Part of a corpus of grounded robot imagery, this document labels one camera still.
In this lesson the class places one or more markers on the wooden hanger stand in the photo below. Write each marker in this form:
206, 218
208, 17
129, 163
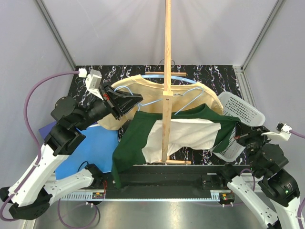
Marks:
167, 91

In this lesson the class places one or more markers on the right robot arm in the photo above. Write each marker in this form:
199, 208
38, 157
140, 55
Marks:
267, 162

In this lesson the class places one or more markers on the green and white t shirt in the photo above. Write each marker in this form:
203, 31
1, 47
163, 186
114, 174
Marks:
199, 128

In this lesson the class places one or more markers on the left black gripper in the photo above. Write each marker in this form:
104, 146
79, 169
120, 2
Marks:
119, 101

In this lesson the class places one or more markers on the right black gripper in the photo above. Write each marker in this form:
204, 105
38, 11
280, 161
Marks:
243, 132

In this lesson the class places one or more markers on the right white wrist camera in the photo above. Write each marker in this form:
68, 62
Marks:
282, 133

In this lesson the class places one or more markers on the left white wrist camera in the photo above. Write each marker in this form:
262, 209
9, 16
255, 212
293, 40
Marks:
92, 81

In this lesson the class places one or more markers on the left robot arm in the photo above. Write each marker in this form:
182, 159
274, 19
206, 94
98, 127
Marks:
31, 196

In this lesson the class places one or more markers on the white plastic basket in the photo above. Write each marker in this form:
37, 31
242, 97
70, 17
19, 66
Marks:
249, 115

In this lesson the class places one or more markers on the blue folder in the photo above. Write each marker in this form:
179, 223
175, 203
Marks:
97, 148

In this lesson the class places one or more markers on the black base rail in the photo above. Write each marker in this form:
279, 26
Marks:
162, 183

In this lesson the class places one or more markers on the black marbled mat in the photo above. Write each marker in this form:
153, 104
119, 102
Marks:
219, 78

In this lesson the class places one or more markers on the purple folder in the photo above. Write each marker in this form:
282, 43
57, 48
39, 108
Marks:
46, 129

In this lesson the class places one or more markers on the cream yellow t shirt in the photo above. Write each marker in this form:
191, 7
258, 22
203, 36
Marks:
186, 96

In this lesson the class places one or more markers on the white slotted cable duct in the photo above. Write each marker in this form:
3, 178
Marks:
84, 196

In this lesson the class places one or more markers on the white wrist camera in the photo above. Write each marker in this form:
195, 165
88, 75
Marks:
92, 81
282, 133

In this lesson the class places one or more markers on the light blue plastic hanger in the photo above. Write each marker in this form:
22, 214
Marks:
173, 78

